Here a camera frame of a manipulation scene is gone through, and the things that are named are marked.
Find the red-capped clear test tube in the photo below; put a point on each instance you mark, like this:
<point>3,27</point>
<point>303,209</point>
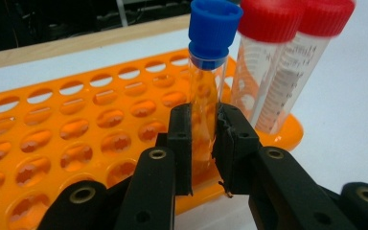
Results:
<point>262,64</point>
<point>297,80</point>

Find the orange test tube rack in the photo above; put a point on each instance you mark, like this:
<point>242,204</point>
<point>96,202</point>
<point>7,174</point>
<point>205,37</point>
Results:
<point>76,134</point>

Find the blue-capped clear test tube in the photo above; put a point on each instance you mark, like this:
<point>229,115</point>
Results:
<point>211,38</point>

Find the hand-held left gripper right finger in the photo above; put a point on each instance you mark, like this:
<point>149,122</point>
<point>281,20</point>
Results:
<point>236,150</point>

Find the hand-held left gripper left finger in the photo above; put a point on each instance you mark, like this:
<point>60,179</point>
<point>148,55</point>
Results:
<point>179,140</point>

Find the grey metal stand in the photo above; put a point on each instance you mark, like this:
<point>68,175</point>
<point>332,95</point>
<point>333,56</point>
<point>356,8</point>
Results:
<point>122,11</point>

